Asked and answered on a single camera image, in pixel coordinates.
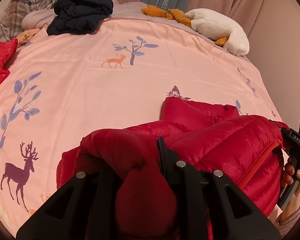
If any right forearm pink sleeve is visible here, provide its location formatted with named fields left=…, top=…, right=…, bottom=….
left=274, top=207, right=300, bottom=238

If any right hand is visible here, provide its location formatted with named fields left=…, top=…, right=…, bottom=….
left=280, top=163, right=300, bottom=222

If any pink printed duvet cover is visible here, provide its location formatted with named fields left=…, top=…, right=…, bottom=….
left=0, top=18, right=281, bottom=235

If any white goose plush toy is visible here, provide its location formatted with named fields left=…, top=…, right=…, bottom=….
left=141, top=4, right=250, bottom=56

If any navy blue garment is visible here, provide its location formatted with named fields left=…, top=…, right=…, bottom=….
left=46, top=0, right=114, bottom=36

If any light grey folded garment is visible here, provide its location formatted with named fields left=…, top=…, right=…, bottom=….
left=21, top=9, right=57, bottom=30

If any grey plaid pillow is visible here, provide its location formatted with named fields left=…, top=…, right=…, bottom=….
left=0, top=0, right=57, bottom=42

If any grey bed sheet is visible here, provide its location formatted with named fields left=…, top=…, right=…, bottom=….
left=111, top=0, right=250, bottom=56

